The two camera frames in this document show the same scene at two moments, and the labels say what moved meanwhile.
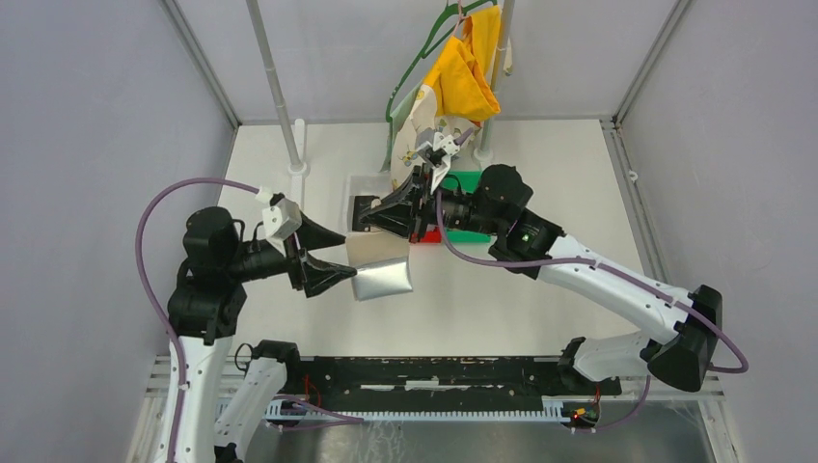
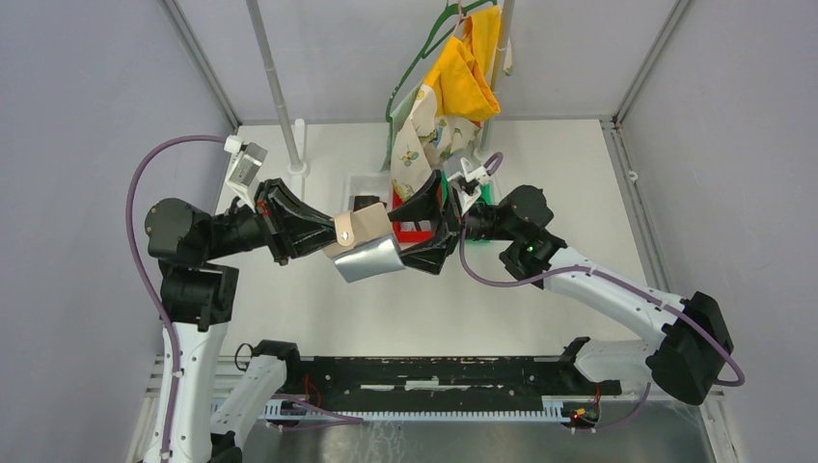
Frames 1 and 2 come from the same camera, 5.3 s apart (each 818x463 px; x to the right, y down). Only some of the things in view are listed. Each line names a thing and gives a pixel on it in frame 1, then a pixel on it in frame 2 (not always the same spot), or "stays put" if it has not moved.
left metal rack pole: [290, 144] stays put
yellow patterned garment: [439, 122] stays put
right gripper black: [402, 208] to [423, 204]
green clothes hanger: [442, 29] stays put
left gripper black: [315, 274] to [288, 236]
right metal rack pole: [502, 71] stays put
